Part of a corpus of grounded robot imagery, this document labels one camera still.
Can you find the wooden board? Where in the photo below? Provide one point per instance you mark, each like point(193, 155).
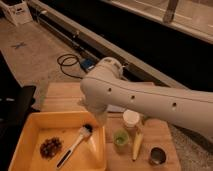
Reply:
point(66, 97)

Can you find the green plastic cup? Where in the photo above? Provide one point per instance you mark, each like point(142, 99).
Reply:
point(120, 138)

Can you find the white crate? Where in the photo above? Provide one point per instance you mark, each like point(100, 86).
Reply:
point(17, 14)

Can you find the yellow plastic tub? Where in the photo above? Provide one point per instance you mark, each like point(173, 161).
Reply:
point(89, 155)

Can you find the metal cup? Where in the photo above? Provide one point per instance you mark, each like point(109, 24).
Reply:
point(157, 156)

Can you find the blue electronic box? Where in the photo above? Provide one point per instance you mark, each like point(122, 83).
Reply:
point(87, 64)

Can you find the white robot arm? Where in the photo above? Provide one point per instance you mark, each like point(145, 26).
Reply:
point(189, 109)

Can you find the white black dish brush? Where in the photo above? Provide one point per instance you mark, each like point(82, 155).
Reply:
point(84, 132)

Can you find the dark grape bunch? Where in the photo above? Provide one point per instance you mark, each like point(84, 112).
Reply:
point(50, 147)

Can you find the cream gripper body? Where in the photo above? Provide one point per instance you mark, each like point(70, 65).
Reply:
point(101, 118)

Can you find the black chair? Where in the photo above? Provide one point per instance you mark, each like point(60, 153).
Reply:
point(15, 105)

